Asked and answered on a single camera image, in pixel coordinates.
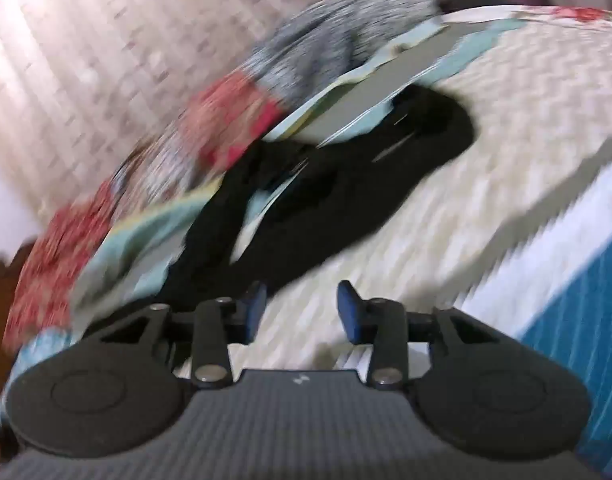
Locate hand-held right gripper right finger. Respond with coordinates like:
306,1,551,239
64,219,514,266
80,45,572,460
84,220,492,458
336,280,498,391

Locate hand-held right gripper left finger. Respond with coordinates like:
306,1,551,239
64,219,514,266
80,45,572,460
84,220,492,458
87,281,269,390

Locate black pants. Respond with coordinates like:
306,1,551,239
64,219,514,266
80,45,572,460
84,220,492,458
163,82,478,312

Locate red floral pillow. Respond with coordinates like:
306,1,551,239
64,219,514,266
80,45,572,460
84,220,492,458
178,71,287,172

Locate red floral cloth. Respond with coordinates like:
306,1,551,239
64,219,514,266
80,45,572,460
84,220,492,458
6,179,129,343

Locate patterned bedspread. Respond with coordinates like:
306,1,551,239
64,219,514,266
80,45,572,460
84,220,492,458
0,4,612,461

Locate brown wooden furniture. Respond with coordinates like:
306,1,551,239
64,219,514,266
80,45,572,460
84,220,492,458
0,242,39,411

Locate grey white patterned pillow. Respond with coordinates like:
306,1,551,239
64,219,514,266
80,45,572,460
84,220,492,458
250,0,445,107

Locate floral curtain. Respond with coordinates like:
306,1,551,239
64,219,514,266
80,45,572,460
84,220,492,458
0,0,347,213

